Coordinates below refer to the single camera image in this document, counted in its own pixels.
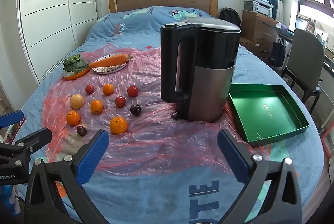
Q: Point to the small red apple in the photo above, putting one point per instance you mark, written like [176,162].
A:
[132,91]
[89,88]
[120,101]

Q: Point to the red patterned packet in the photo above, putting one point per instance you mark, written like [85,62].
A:
[14,132]

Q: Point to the carrot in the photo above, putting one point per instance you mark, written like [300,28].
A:
[112,61]

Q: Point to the wooden dresser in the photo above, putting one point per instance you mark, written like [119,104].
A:
[258,31]

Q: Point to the black and steel electric kettle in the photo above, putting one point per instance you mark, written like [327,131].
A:
[206,83]

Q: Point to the black bag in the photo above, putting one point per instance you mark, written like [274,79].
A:
[277,54]

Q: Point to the orange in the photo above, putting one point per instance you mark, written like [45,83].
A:
[108,89]
[72,117]
[96,106]
[118,125]

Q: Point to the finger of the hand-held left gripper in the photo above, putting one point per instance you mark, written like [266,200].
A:
[11,119]
[32,139]

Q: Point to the bok choy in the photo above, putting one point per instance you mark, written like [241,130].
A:
[75,64]

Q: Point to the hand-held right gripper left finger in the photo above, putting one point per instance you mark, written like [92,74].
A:
[94,154]

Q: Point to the dark purple plum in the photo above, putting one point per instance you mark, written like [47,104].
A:
[135,110]
[81,130]

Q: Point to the dark desk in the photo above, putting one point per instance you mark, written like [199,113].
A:
[285,32]

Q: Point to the grey printer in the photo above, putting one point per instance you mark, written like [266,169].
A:
[258,6]

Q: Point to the patterned white plate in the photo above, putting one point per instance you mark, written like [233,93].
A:
[109,69]

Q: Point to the grey chair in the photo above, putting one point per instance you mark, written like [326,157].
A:
[305,57]

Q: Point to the green shallow tray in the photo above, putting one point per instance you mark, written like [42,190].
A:
[268,114]

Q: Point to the white wardrobe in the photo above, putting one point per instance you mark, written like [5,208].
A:
[52,17]

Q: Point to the orange oval plate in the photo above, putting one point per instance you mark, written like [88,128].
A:
[78,75]

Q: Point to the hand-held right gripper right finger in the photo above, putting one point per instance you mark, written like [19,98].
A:
[232,154]

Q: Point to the pink plastic sheet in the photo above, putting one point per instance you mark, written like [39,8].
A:
[161,140]

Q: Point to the black backpack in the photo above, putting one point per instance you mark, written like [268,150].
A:
[229,16]

